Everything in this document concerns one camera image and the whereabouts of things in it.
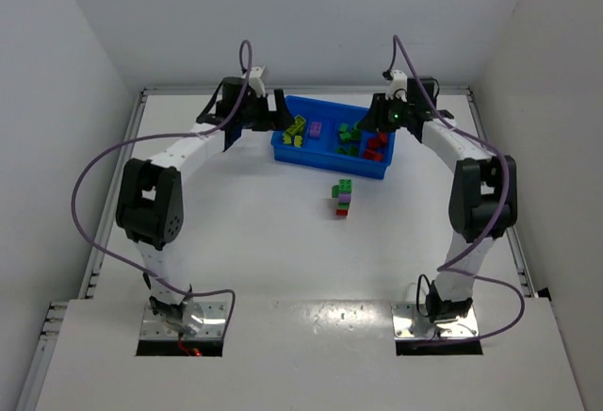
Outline red lego brick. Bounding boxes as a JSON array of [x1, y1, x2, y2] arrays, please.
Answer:
[[362, 133, 388, 162]]

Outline black cable at right base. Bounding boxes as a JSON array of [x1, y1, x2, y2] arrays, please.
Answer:
[[416, 274, 437, 325]]

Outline blue compartment tray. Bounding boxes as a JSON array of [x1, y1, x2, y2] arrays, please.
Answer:
[[271, 95, 395, 179]]

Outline lime green lego brick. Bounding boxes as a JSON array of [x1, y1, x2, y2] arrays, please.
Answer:
[[282, 115, 306, 148]]

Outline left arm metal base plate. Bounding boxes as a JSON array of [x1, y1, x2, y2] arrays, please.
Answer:
[[139, 301, 228, 341]]

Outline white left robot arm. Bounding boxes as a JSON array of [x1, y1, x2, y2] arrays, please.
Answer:
[[116, 66, 294, 336]]

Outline flower and butterfly lego assembly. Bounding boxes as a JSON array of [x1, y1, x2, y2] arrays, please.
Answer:
[[331, 179, 352, 218]]

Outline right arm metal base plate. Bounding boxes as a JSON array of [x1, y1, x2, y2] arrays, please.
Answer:
[[391, 302, 480, 343]]

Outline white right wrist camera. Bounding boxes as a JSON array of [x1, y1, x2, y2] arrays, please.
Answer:
[[383, 70, 408, 101]]

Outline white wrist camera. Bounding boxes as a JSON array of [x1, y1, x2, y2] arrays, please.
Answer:
[[248, 66, 268, 97], [383, 70, 408, 101]]

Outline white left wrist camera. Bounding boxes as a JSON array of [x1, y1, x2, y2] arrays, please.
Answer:
[[248, 66, 268, 97]]

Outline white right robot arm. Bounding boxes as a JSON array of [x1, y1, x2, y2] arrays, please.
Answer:
[[359, 70, 517, 322]]

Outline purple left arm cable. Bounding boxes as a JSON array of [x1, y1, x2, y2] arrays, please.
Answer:
[[71, 40, 255, 332]]

